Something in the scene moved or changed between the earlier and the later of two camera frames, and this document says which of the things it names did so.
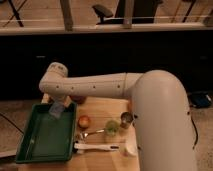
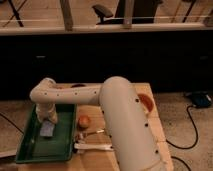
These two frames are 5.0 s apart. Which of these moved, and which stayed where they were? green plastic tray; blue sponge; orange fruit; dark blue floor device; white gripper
Moved: blue sponge; white gripper
Stayed: orange fruit; dark blue floor device; green plastic tray
